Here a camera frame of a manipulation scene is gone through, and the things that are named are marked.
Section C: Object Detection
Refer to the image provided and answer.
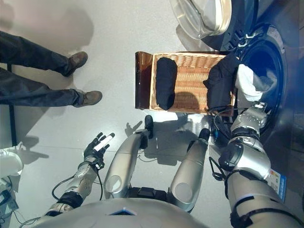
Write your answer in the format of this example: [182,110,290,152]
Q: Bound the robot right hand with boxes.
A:
[235,64,264,102]

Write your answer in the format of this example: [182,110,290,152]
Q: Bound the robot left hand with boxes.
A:
[83,132,115,167]

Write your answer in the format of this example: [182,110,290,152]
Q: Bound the black garment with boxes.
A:
[203,52,241,112]
[155,57,178,111]

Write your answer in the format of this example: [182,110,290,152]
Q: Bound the grey front-load washing machine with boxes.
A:
[219,0,304,205]

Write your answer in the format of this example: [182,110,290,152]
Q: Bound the brown leather shoe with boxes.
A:
[63,51,89,77]
[80,90,103,107]

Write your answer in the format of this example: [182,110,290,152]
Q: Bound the wicker laundry basket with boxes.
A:
[149,52,237,116]

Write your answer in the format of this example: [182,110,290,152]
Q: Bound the grey robot torso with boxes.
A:
[35,186,209,228]

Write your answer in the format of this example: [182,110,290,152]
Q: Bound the round glass washer door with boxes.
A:
[170,0,259,52]

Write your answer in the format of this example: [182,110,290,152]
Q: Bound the rolled black garment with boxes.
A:
[155,57,178,111]

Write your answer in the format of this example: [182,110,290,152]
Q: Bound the person leg dark trousers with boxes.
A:
[0,67,86,108]
[0,30,72,76]

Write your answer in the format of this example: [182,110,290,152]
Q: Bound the white rounded device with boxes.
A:
[0,149,24,178]

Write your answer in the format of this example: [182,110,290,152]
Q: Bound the grey partition with blue edge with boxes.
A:
[0,63,18,149]

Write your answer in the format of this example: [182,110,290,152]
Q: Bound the robot right leg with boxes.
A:
[170,128,211,213]

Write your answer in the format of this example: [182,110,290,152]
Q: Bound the blue white info sticker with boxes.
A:
[269,170,287,203]

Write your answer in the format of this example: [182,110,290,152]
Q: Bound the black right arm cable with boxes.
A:
[208,106,247,182]

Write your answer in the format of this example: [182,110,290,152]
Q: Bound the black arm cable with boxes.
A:
[208,106,247,182]
[51,166,104,202]

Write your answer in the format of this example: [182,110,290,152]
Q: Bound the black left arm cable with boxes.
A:
[51,166,104,202]

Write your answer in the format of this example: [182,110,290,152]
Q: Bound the thin floor cable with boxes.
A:
[0,204,41,228]

